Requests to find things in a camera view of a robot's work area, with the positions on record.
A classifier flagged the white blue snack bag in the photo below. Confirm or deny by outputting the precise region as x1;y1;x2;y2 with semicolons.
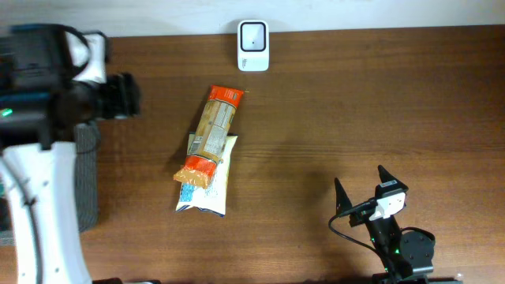
175;134;238;217

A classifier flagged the white barcode scanner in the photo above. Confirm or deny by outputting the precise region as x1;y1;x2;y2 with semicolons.
237;20;270;72

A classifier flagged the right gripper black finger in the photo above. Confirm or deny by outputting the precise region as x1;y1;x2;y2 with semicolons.
335;177;352;216
378;165;406;189

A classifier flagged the grey plastic basket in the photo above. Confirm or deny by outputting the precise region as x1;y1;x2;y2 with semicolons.
74;123;101;233

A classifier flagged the orange cracker package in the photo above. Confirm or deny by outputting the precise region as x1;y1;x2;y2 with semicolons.
174;85;245;189

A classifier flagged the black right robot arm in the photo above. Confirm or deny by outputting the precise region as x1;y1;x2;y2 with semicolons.
328;165;459;284

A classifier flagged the black right camera cable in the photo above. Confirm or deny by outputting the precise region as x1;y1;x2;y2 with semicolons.
327;199;399;284

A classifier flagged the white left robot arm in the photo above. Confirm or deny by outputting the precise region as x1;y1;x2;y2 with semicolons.
1;24;140;283

